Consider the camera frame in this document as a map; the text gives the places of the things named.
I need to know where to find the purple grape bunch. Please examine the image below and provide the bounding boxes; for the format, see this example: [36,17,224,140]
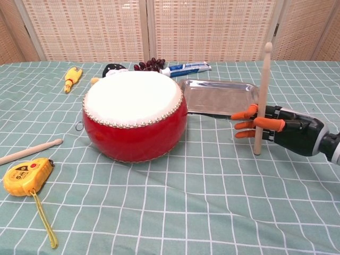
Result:
[133,57,166,72]

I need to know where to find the yellow tape measure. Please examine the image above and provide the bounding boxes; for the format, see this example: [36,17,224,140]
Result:
[3,157,59,249]

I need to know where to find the rectangular metal tray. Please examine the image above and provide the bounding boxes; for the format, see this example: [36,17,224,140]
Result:
[177,78,262,119]

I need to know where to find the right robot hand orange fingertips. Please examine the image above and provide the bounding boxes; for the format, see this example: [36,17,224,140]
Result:
[230,103,330,157]

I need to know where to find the black white penguin toy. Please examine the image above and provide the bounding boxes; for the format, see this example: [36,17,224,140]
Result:
[90,63,128,84]

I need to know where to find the green checked tablecloth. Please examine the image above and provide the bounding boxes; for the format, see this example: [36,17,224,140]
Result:
[0,60,340,255]

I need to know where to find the red drum white skin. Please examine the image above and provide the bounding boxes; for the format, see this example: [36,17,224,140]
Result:
[75,71,189,163]

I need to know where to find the wooden drumstick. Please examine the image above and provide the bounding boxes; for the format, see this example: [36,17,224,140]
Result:
[0,138,64,166]
[253,41,274,156]

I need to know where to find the blue white toothpaste tube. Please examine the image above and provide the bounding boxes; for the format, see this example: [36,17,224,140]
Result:
[159,61,212,78]

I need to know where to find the yellow rubber chicken toy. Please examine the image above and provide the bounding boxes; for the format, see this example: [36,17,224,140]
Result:
[63,66,83,94]

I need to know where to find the woven folding screen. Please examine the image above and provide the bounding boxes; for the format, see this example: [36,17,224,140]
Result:
[0,0,340,64]

